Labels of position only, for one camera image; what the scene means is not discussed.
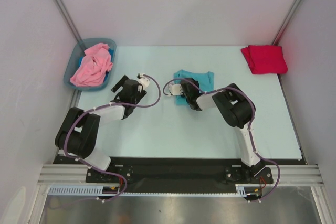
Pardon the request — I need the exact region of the blue plastic basket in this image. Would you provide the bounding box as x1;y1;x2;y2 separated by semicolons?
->
63;38;117;92

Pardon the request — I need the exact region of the right corner aluminium post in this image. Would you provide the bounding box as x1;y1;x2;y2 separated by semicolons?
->
271;0;303;46

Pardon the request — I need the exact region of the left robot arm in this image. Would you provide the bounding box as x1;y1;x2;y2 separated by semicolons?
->
55;75;150;182

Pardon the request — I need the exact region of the turquoise t shirt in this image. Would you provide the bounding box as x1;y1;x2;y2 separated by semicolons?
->
173;70;215;106

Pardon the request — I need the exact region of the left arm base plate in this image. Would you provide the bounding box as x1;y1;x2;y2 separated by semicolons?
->
86;157;135;184

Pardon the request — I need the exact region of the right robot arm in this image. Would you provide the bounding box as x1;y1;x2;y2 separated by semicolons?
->
180;78;265;183

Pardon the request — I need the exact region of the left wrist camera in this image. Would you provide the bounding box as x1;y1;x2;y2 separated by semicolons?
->
137;73;150;90

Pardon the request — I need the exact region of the left slotted cable duct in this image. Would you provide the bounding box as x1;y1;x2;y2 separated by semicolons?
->
49;185;120;196

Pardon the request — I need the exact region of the aluminium front rail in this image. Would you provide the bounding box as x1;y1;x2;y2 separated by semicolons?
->
37;164;324;187

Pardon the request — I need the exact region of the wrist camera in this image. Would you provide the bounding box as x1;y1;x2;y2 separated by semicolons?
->
168;83;184;96
137;73;150;90

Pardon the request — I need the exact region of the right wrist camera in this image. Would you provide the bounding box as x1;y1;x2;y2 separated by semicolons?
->
168;83;184;96

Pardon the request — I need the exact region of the pink t shirt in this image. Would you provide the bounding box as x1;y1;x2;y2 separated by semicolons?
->
70;43;113;87

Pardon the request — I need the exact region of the folded red t shirt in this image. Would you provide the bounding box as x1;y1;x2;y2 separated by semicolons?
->
240;45;288;74

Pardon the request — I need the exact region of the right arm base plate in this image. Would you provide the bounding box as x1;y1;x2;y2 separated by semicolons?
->
224;161;274;185

